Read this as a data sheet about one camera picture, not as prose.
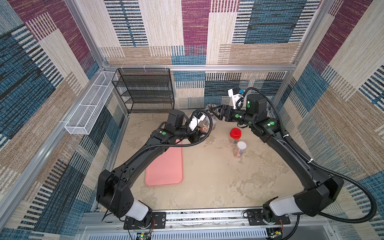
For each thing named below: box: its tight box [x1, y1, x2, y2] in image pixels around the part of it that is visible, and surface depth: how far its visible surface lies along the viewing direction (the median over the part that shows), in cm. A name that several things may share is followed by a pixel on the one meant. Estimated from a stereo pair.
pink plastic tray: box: [145, 139, 183, 187], surface depth 92 cm
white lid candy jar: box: [233, 141, 247, 159], surface depth 91 cm
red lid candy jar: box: [229, 127, 242, 145], surface depth 99 cm
